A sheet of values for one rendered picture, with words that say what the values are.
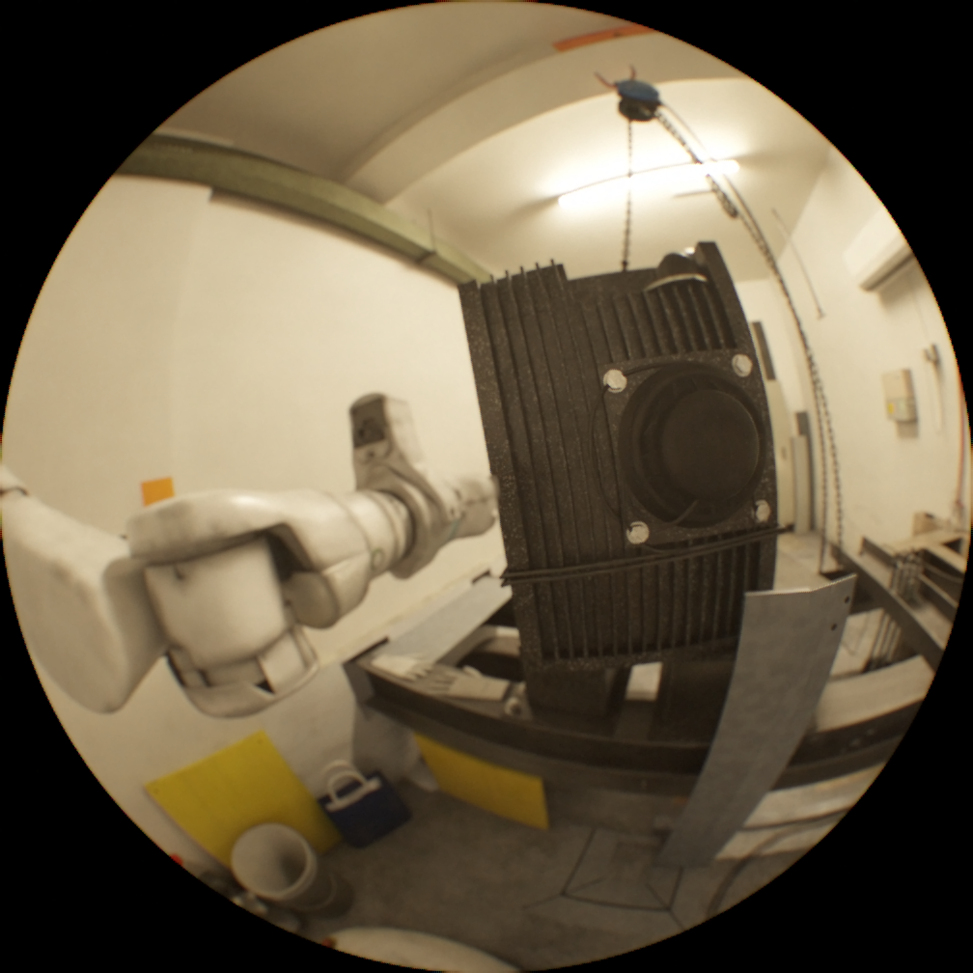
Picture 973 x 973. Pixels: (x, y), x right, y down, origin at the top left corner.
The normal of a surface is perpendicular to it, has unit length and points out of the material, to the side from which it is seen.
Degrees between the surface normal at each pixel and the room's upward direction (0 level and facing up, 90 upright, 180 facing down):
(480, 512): 92
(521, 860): 0
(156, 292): 90
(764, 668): 90
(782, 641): 90
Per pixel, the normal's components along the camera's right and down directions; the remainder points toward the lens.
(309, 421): 0.84, -0.11
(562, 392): -0.30, 0.13
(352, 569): 0.94, -0.04
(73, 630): 0.49, -0.02
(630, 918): -0.26, -0.94
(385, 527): 0.89, -0.32
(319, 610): -0.23, 0.41
